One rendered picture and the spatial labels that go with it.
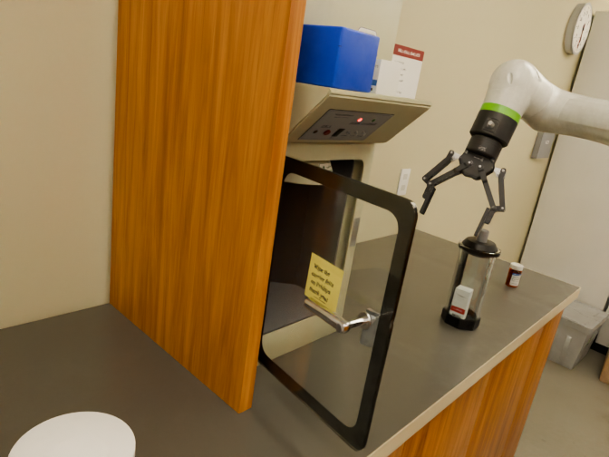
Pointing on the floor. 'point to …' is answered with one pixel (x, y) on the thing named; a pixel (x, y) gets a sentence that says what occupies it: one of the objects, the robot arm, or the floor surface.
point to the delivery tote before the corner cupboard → (575, 333)
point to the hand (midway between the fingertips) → (449, 220)
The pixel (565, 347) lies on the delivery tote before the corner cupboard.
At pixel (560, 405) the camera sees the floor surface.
